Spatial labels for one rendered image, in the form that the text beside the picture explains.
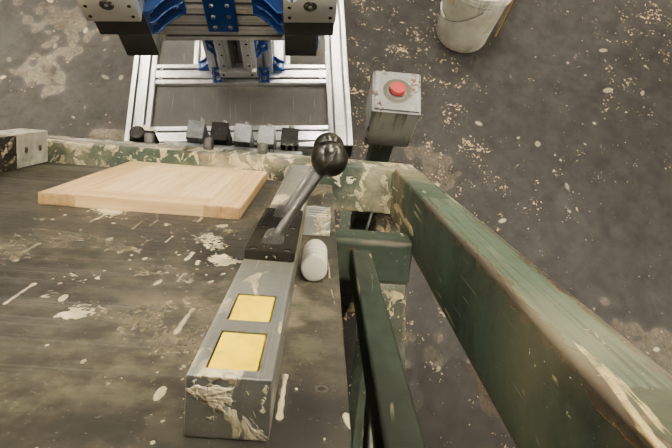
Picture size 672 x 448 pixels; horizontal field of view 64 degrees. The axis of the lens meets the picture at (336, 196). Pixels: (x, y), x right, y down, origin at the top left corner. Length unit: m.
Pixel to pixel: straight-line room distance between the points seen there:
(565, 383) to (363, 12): 2.44
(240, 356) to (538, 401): 0.22
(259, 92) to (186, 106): 0.29
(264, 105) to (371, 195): 0.98
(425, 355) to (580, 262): 0.75
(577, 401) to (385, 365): 0.22
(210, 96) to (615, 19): 2.01
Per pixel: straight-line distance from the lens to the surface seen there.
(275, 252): 0.53
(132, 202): 0.90
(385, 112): 1.31
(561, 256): 2.35
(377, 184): 1.26
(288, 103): 2.15
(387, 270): 0.95
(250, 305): 0.43
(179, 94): 2.22
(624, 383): 0.38
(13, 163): 1.27
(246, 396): 0.34
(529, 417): 0.46
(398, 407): 0.50
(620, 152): 2.68
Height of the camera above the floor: 2.02
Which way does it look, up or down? 67 degrees down
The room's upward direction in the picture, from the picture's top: 9 degrees clockwise
